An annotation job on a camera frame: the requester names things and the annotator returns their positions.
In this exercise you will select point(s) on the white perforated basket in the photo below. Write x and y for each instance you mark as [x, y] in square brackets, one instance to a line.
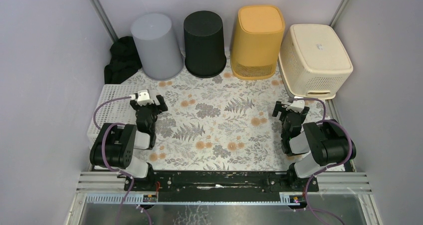
[114, 112]

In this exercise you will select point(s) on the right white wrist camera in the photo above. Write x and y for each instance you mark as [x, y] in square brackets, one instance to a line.
[296, 106]

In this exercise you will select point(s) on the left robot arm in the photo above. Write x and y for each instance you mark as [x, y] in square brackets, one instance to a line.
[114, 146]

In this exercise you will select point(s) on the floral patterned table mat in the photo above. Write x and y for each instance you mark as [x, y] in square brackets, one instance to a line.
[219, 123]

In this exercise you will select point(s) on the yellow plastic waste basket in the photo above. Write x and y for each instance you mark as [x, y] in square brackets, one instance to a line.
[257, 39]

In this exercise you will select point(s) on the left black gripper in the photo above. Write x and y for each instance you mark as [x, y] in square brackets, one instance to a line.
[148, 106]

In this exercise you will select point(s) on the cream large container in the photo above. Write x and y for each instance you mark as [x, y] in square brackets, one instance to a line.
[313, 61]

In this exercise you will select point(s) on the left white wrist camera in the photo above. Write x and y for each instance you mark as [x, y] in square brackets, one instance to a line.
[142, 97]

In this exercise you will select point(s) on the grey bucket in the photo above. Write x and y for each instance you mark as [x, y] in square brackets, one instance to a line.
[157, 46]

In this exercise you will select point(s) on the black crumpled cloth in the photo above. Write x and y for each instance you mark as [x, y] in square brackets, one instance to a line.
[124, 61]

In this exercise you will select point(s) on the black round bucket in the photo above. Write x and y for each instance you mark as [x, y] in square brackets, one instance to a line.
[204, 44]

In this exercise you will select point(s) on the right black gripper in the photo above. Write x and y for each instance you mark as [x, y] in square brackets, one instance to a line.
[280, 107]

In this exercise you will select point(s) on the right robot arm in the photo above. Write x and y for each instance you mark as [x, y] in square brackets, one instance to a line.
[324, 144]

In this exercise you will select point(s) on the aluminium frame rail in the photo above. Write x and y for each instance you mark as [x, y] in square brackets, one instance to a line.
[108, 187]

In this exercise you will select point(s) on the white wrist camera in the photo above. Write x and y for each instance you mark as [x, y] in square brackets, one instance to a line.
[296, 106]
[142, 97]

